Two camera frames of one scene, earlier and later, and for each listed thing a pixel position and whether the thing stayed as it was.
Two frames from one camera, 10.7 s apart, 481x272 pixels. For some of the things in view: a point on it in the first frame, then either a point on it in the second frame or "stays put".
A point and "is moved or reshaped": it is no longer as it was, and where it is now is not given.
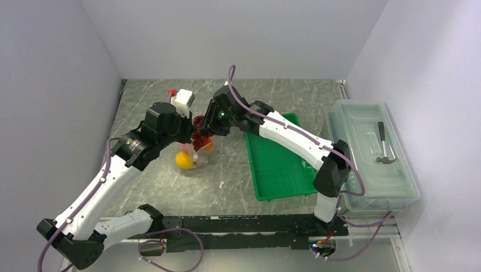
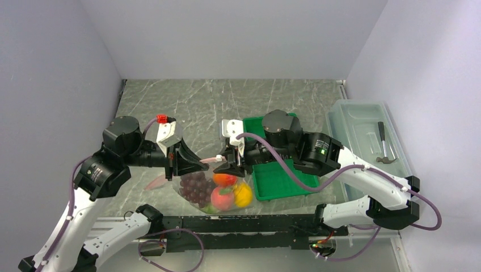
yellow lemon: x=184 y=160 is moved or reshaped
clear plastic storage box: x=379 y=150 stays put
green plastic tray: x=279 y=168 stays put
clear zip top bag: x=194 y=154 -> x=210 y=192
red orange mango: x=208 y=145 -> x=223 y=179
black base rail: x=246 y=233 stays put
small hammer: x=384 y=158 stays put
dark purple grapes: x=199 y=136 -> x=195 y=187
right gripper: x=209 y=118 -> x=230 y=153
